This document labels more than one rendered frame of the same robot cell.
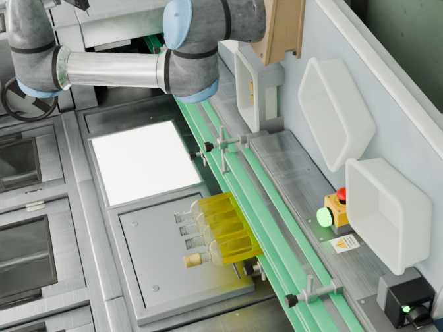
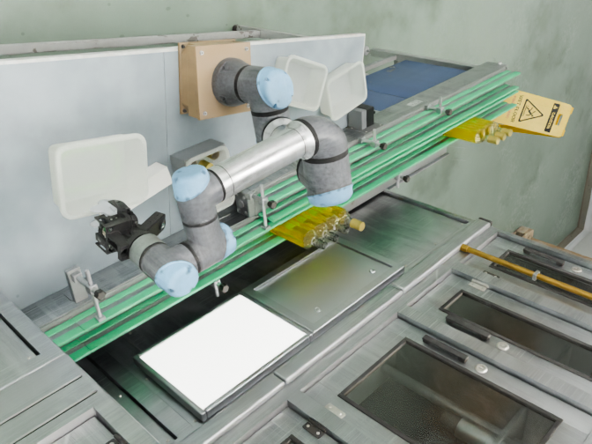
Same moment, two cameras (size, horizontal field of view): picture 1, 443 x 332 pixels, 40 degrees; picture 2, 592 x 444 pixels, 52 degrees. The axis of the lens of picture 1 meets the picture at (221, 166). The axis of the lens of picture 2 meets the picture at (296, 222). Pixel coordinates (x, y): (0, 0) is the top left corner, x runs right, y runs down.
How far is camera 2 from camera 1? 2.75 m
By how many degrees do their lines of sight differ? 90
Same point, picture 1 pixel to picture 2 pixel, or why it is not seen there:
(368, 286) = (354, 133)
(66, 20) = (57, 371)
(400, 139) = (325, 55)
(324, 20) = (256, 49)
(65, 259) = (380, 346)
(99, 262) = (373, 308)
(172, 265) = (344, 272)
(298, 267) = (357, 152)
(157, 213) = (294, 303)
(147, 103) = not seen: hidden behind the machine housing
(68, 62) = not seen: hidden behind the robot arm
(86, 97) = not seen: outside the picture
